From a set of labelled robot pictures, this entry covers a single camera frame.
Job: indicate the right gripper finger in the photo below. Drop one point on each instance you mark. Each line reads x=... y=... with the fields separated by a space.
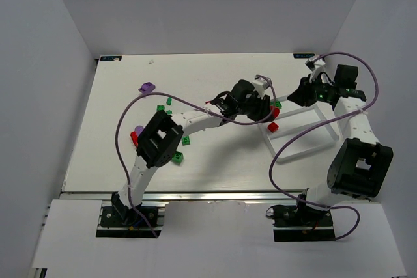
x=306 y=102
x=299 y=93

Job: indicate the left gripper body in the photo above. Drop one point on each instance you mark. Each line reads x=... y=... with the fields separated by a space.
x=260 y=111

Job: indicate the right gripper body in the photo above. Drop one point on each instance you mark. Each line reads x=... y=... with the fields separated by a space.
x=308 y=92

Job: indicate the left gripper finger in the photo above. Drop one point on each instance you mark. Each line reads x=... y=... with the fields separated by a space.
x=270 y=117
x=258 y=109

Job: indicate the small red lego brick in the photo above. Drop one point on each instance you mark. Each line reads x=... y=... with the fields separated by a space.
x=272 y=127

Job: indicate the red 2x4 lego brick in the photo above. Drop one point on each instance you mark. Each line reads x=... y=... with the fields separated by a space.
x=275 y=112

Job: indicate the purple lego brick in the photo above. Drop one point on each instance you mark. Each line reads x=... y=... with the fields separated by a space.
x=146 y=88

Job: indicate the purple round lego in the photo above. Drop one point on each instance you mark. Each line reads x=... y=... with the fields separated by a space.
x=138 y=130

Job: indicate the red lego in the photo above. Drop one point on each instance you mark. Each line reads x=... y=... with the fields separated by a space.
x=133 y=137

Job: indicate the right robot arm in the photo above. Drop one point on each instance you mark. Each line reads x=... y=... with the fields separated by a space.
x=362 y=162

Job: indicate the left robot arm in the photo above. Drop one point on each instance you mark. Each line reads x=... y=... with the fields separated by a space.
x=162 y=135

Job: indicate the right table label sticker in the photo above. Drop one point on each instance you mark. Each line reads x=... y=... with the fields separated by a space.
x=303 y=55

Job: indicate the table label sticker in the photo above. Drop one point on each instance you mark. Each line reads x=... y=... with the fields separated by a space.
x=303 y=55
x=110 y=58

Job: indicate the green upside-down long lego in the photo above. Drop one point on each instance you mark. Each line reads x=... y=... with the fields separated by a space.
x=186 y=140

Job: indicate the green 2x2 lego front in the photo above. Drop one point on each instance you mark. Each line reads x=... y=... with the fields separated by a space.
x=177 y=158

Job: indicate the left table label sticker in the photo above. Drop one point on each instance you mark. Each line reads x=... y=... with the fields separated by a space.
x=110 y=58

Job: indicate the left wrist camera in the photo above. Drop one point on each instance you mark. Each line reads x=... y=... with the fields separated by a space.
x=261 y=84

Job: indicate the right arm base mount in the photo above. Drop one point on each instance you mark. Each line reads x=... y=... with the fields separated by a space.
x=300 y=223

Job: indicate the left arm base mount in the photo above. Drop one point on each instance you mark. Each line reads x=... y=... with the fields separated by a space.
x=111 y=225

